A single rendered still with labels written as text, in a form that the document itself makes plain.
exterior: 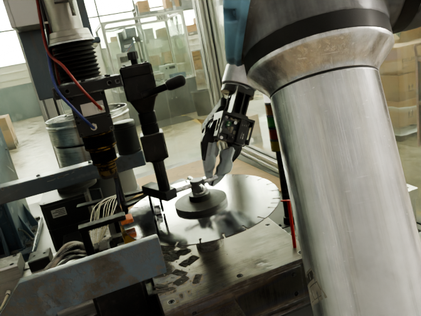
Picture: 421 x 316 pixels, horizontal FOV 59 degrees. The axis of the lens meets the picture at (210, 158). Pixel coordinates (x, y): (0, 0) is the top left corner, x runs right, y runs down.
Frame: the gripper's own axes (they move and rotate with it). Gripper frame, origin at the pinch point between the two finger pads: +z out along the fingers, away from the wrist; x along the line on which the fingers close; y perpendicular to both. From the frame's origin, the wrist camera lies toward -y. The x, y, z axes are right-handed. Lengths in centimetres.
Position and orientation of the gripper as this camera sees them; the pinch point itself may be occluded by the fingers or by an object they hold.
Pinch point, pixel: (212, 180)
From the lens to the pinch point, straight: 80.1
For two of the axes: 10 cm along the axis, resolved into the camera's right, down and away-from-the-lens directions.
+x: 9.3, 2.6, 2.7
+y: 2.8, 0.2, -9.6
